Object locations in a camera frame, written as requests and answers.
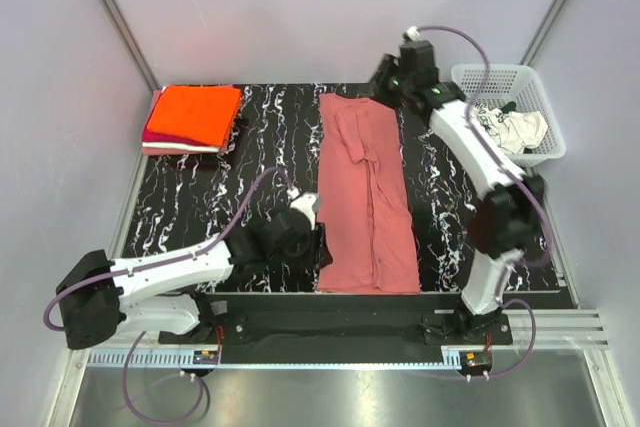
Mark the light pink folded t-shirt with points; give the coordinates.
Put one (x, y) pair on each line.
(167, 148)

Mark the white printed t-shirt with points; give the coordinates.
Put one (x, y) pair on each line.
(513, 132)

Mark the aluminium frame rail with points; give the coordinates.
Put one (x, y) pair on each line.
(512, 327)

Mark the white slotted cable duct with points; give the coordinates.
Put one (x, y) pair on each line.
(240, 358)

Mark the salmon pink t-shirt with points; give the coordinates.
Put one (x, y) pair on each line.
(364, 201)

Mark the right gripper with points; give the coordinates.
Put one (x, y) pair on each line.
(386, 68)

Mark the orange folded t-shirt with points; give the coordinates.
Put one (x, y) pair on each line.
(200, 114)

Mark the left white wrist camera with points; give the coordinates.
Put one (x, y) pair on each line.
(308, 203)

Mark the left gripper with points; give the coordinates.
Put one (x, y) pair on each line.
(318, 255)

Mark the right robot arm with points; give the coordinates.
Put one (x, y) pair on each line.
(510, 212)

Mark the white plastic basket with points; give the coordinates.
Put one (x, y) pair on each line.
(504, 83)

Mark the black marble pattern mat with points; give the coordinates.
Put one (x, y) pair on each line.
(185, 199)

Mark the crimson folded t-shirt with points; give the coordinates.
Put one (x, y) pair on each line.
(149, 136)

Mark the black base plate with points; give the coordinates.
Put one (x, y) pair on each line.
(361, 347)

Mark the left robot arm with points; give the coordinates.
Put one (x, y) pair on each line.
(102, 297)

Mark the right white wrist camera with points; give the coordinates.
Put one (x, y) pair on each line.
(412, 34)

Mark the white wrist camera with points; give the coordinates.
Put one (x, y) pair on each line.
(308, 203)
(412, 34)

